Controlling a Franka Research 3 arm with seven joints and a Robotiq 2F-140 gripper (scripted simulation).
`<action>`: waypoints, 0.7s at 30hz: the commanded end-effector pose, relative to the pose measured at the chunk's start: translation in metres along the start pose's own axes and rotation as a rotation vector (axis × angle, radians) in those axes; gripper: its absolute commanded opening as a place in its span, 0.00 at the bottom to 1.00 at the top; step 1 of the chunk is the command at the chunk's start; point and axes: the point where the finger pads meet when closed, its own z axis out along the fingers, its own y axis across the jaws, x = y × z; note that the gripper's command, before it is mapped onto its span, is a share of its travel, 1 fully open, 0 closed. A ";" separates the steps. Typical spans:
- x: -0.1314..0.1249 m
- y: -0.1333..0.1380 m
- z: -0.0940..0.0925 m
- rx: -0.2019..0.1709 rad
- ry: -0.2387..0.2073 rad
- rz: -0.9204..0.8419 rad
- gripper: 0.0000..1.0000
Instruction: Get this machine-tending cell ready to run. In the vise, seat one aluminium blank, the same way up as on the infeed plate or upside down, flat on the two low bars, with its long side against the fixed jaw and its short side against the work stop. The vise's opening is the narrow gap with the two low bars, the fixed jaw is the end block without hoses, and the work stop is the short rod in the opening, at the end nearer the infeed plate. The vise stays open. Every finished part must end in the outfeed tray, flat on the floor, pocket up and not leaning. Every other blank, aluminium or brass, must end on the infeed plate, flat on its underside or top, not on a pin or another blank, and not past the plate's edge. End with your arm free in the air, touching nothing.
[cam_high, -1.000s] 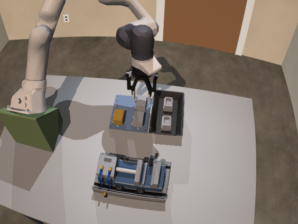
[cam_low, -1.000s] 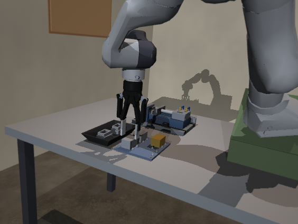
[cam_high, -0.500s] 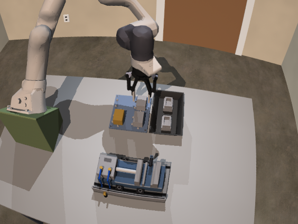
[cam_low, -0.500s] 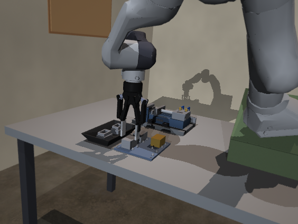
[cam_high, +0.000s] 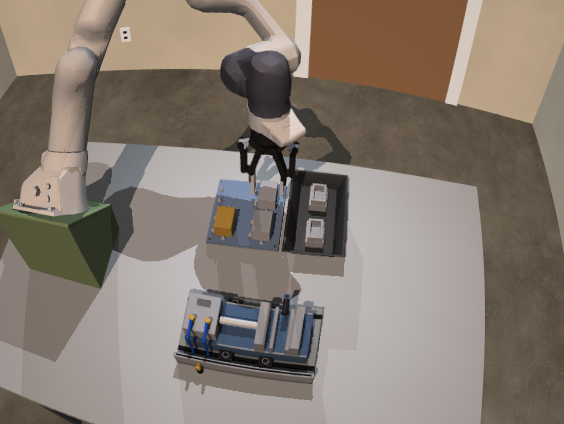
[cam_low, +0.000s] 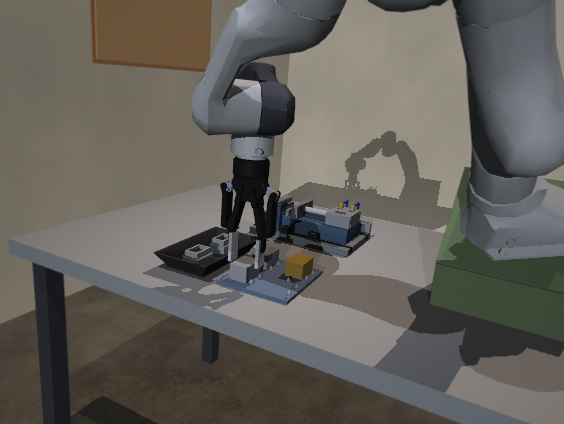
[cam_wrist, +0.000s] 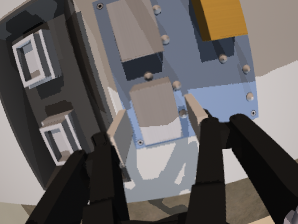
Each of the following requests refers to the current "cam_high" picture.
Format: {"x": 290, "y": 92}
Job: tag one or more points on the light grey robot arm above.
{"x": 258, "y": 72}

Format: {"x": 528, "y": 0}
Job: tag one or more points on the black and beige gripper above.
{"x": 265, "y": 146}

